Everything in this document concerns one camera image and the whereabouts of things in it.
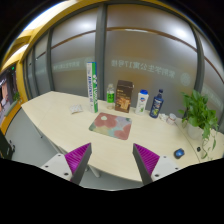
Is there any floral mouse pad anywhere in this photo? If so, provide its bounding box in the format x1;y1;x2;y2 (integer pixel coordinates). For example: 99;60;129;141
89;112;132;140

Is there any dark blue bottle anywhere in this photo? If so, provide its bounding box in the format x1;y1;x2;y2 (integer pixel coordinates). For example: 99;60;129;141
149;89;164;118

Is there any blue computer mouse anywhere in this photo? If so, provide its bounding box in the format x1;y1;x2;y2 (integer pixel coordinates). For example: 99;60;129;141
174;148;185;159

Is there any small white jar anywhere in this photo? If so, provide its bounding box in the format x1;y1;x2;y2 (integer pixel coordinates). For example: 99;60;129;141
166;113;176;125

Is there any brown paper box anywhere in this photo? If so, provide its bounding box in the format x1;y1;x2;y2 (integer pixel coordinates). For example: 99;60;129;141
115;80;134;113

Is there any clear green-label water bottle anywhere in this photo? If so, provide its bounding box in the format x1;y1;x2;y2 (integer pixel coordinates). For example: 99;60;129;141
107;84;115;109

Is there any green potted plant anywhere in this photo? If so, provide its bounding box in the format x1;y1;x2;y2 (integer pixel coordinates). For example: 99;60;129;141
179;90;219;159

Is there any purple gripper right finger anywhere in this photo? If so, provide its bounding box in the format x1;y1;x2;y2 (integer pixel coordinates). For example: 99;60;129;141
133;143;160;185

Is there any white shampoo bottle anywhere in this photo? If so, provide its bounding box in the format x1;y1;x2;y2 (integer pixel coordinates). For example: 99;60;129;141
135;89;149;115

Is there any crumpled white wrapper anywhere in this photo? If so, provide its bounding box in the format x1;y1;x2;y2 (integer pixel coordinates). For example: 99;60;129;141
159;114;167;121

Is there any green white shuttlecock tube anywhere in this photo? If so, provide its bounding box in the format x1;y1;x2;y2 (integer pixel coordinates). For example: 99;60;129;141
86;62;98;113

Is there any small white tissue packet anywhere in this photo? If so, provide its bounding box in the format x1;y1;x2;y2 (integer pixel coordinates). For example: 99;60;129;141
70;104;83;114

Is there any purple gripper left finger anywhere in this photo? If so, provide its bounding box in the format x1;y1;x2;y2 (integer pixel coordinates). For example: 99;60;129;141
65;143;92;185

